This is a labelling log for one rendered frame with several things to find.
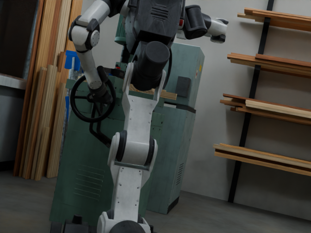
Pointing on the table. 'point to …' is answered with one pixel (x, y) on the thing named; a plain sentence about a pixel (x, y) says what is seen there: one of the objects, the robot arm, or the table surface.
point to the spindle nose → (125, 54)
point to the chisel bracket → (122, 66)
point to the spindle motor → (121, 37)
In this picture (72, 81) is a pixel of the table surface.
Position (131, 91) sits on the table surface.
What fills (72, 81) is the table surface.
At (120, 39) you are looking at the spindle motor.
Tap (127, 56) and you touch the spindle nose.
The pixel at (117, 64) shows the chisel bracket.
